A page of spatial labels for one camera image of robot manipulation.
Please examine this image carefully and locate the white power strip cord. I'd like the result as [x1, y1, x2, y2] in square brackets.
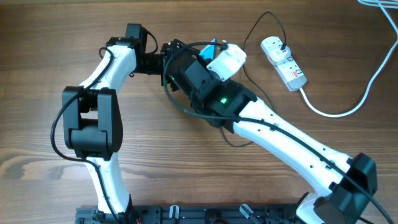
[298, 0, 398, 118]

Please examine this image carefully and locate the white power strip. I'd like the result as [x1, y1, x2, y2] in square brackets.
[261, 36, 307, 91]

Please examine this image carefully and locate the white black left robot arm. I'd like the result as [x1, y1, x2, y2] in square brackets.
[50, 24, 163, 223]

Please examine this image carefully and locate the blue screen Galaxy smartphone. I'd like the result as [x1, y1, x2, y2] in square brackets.
[200, 44, 217, 62]

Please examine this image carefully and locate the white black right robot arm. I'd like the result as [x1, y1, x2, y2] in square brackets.
[162, 42, 380, 223]

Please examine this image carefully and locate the white USB charger plug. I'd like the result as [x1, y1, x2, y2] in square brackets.
[269, 47, 291, 63]

